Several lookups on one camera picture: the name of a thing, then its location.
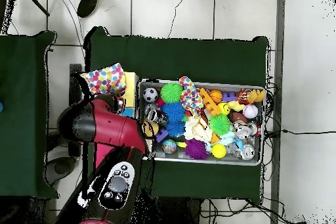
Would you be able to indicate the blue spiky rubber ball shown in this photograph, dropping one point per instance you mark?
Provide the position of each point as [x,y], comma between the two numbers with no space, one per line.
[173,111]

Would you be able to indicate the wooden box with three holes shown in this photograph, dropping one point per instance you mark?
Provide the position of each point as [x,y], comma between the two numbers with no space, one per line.
[131,90]

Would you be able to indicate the black and white soccer ball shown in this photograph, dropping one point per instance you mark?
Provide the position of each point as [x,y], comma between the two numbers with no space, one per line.
[150,94]

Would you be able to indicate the orange toy building brick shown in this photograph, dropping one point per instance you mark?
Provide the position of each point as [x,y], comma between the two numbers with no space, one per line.
[210,103]

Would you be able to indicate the yellow smiley face ball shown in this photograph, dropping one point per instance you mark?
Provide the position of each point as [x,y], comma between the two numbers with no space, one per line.
[224,108]

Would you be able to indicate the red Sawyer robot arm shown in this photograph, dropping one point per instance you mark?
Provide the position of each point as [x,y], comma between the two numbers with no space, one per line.
[113,126]

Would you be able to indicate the person's foot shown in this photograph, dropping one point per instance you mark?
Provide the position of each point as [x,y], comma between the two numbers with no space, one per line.
[89,2]

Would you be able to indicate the shallow metal mesh bin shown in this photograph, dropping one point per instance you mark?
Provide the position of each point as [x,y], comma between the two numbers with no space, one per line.
[228,160]

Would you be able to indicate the black tripod leg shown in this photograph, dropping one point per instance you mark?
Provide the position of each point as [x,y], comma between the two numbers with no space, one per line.
[36,3]

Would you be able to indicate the white baseball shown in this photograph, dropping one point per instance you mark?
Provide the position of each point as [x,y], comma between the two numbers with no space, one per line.
[250,111]

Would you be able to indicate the purple spiky ball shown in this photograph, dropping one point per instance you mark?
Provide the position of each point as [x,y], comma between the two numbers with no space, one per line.
[196,149]

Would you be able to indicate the dark green table cloth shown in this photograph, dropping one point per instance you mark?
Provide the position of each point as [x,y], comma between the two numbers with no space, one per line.
[23,76]
[183,58]

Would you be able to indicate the green spiky rubber ball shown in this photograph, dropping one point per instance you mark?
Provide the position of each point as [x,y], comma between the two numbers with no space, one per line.
[172,92]
[219,124]

